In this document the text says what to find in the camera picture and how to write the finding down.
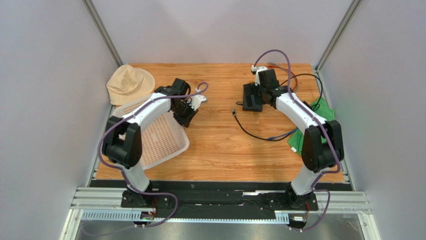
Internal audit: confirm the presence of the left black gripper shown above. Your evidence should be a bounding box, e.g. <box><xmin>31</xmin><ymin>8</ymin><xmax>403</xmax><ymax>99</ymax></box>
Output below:
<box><xmin>170</xmin><ymin>99</ymin><xmax>198</xmax><ymax>129</ymax></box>

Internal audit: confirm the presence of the black network switch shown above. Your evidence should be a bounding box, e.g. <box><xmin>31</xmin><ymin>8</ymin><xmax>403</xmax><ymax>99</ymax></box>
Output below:
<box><xmin>242</xmin><ymin>82</ymin><xmax>264</xmax><ymax>112</ymax></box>

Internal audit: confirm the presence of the white plastic basket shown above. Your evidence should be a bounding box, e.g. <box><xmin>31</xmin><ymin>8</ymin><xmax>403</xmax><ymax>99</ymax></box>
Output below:
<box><xmin>111</xmin><ymin>93</ymin><xmax>191</xmax><ymax>171</ymax></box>

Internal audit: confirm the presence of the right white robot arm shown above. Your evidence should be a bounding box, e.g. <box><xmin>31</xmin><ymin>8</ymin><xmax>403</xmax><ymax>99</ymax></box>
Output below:
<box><xmin>251</xmin><ymin>66</ymin><xmax>344</xmax><ymax>209</ymax></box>

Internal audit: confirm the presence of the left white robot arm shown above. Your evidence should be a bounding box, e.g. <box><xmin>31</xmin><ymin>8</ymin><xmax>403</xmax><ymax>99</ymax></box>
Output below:
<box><xmin>97</xmin><ymin>78</ymin><xmax>209</xmax><ymax>207</ymax></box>

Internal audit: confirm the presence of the green cloth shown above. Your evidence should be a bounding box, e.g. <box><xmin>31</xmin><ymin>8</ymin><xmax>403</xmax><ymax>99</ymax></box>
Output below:
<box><xmin>287</xmin><ymin>97</ymin><xmax>336</xmax><ymax>157</ymax></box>

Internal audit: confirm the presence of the beige bucket hat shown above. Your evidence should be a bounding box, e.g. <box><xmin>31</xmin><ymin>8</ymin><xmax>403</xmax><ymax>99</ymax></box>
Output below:
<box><xmin>106</xmin><ymin>64</ymin><xmax>156</xmax><ymax>106</ymax></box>

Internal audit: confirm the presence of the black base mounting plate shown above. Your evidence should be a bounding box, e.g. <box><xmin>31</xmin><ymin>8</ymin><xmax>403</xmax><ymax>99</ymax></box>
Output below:
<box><xmin>89</xmin><ymin>179</ymin><xmax>354</xmax><ymax>221</ymax></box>

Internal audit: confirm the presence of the red ethernet cable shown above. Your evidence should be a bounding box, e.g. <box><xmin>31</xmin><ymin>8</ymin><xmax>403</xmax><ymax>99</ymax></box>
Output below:
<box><xmin>266</xmin><ymin>64</ymin><xmax>298</xmax><ymax>91</ymax></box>

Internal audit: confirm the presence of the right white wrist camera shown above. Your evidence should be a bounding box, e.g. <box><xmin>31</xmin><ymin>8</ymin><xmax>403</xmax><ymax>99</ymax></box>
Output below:
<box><xmin>251</xmin><ymin>65</ymin><xmax>268</xmax><ymax>86</ymax></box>

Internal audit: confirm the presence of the grey ethernet cable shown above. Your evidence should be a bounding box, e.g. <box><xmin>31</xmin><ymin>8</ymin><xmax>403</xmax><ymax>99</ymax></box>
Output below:
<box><xmin>268</xmin><ymin>61</ymin><xmax>299</xmax><ymax>91</ymax></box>

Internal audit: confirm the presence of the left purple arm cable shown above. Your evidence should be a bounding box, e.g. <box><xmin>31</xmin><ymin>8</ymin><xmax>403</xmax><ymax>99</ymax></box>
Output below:
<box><xmin>97</xmin><ymin>81</ymin><xmax>210</xmax><ymax>229</ymax></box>

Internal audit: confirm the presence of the black power cable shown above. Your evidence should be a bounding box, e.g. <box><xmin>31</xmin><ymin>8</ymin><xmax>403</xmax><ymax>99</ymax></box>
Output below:
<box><xmin>231</xmin><ymin>108</ymin><xmax>297</xmax><ymax>142</ymax></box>

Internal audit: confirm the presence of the blue ethernet cable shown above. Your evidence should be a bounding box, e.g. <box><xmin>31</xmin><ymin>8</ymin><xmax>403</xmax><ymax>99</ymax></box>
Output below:
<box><xmin>267</xmin><ymin>128</ymin><xmax>298</xmax><ymax>141</ymax></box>

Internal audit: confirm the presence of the aluminium front rail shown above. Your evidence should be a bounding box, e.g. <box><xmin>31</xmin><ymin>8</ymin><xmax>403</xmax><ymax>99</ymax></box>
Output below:
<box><xmin>60</xmin><ymin>187</ymin><xmax>380</xmax><ymax>240</ymax></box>

